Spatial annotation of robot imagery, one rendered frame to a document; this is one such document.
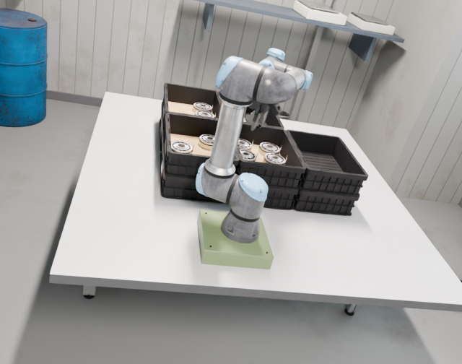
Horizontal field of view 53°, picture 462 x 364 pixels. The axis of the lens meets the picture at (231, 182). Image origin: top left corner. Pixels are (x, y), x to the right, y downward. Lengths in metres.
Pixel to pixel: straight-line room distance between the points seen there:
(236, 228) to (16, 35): 2.50
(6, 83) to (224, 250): 2.59
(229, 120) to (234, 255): 0.49
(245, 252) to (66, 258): 0.62
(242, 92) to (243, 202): 0.41
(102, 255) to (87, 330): 0.75
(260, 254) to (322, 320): 1.07
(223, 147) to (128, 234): 0.49
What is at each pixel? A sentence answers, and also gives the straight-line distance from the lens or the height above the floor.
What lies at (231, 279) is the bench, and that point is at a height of 0.70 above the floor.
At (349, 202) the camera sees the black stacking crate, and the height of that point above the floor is 0.78.
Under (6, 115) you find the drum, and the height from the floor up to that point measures 0.10.
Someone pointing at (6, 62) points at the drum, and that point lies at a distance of 3.81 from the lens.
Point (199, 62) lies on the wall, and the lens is 4.33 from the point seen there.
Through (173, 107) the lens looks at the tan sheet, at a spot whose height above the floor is 0.83.
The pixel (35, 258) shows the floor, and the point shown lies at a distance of 2.73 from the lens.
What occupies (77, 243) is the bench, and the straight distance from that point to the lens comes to 1.73.
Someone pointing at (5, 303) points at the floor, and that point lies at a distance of 2.51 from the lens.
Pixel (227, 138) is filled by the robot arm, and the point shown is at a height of 1.14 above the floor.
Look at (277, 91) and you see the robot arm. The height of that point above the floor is 1.35.
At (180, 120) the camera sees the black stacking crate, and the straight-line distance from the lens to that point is 2.23.
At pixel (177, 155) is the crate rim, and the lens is 1.88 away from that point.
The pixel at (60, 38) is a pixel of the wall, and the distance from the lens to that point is 4.37.
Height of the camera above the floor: 1.81
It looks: 30 degrees down
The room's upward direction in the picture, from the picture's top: 14 degrees clockwise
